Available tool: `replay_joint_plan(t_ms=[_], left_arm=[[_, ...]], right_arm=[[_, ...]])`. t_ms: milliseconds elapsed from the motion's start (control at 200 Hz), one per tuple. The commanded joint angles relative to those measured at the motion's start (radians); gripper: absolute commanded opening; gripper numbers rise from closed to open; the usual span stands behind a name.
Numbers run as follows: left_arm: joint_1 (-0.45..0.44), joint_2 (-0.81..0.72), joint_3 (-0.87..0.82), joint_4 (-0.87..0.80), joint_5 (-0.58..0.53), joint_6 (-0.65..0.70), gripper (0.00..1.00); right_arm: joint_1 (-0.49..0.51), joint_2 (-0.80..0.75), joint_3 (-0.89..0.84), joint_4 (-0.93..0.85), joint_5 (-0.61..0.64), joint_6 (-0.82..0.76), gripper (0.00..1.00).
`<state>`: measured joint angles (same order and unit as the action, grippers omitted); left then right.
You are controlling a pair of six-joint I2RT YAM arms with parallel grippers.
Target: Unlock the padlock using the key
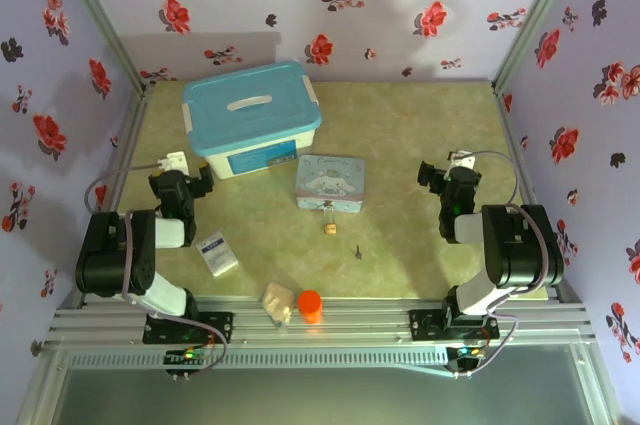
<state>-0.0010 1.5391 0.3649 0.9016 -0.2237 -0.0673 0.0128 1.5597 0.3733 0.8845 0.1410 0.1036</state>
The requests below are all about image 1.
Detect green circuit board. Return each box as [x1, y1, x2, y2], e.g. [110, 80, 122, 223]
[164, 347, 212, 367]
[448, 344, 489, 376]

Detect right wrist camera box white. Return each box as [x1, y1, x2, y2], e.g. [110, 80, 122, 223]
[447, 149, 476, 171]

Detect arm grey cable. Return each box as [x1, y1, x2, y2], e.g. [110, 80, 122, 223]
[452, 149, 566, 379]
[83, 160, 229, 379]

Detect left arm grey cable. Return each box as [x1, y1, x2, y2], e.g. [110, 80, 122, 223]
[83, 160, 229, 379]

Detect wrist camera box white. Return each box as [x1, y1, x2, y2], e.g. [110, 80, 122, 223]
[447, 149, 476, 171]
[157, 150, 189, 174]

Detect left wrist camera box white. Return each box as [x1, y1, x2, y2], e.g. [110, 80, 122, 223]
[157, 150, 189, 174]

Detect aluminium corner post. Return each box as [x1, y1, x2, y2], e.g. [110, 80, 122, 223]
[45, 0, 149, 94]
[491, 0, 587, 96]

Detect aluminium side rail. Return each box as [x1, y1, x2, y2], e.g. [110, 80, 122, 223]
[492, 84, 585, 302]
[58, 87, 150, 309]

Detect brass padlock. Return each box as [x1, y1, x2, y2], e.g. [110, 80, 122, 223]
[322, 203, 340, 237]

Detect aluminium front rail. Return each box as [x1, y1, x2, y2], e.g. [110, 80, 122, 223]
[47, 296, 599, 347]

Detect slotted grey cable duct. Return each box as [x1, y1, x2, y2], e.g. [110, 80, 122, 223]
[64, 348, 451, 371]

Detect clear bag beige contents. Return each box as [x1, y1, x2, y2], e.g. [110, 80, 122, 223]
[260, 281, 296, 331]

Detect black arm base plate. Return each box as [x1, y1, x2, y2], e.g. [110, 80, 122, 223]
[142, 310, 235, 346]
[408, 308, 501, 343]

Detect blue lidded storage box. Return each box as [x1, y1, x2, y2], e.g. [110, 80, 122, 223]
[182, 60, 323, 181]

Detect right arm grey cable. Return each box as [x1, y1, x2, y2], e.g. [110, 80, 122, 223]
[452, 149, 566, 379]

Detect cartoon print tin box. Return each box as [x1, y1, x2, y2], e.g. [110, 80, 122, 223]
[295, 154, 367, 214]

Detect orange plastic cylinder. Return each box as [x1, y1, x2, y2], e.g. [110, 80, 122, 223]
[297, 289, 325, 326]

